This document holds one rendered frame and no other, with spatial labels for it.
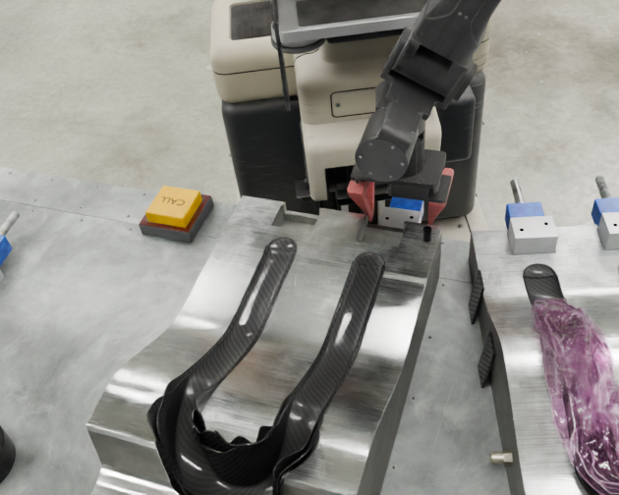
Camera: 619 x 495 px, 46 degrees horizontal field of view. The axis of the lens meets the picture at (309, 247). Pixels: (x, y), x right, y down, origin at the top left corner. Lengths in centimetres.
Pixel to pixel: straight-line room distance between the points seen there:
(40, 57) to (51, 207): 219
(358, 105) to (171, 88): 177
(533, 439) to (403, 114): 34
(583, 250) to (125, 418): 55
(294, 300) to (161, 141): 184
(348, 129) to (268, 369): 54
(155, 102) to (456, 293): 205
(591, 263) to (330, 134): 47
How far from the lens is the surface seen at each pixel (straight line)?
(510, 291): 86
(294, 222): 93
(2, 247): 108
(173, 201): 104
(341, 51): 114
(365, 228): 90
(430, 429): 81
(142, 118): 276
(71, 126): 283
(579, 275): 89
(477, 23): 73
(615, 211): 96
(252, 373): 73
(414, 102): 79
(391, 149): 75
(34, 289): 105
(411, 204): 98
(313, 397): 70
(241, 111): 147
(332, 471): 64
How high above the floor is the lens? 150
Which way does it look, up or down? 46 degrees down
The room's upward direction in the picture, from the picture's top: 8 degrees counter-clockwise
